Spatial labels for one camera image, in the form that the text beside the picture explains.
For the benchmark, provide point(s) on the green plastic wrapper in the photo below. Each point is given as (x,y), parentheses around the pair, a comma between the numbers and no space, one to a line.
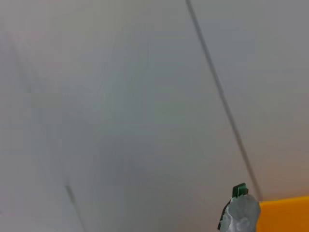
(241,212)

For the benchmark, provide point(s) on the yellow plastic bin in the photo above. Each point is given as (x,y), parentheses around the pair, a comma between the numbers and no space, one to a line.
(285,215)

